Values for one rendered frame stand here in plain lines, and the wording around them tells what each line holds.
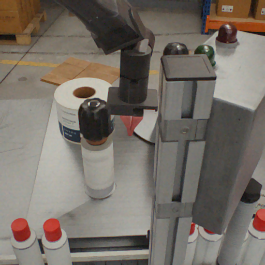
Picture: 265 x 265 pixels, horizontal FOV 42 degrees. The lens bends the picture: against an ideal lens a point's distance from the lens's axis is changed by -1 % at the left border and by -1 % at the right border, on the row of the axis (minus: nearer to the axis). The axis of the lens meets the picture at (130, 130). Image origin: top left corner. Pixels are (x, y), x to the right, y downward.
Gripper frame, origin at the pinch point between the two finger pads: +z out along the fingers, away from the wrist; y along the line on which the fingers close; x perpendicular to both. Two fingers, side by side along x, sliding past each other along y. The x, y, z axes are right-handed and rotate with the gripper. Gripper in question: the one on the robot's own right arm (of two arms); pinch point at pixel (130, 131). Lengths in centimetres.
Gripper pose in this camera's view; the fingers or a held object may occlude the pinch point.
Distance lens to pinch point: 76.3
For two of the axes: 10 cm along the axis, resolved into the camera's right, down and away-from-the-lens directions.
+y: -10.0, -0.6, -0.2
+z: -0.6, 7.8, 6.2
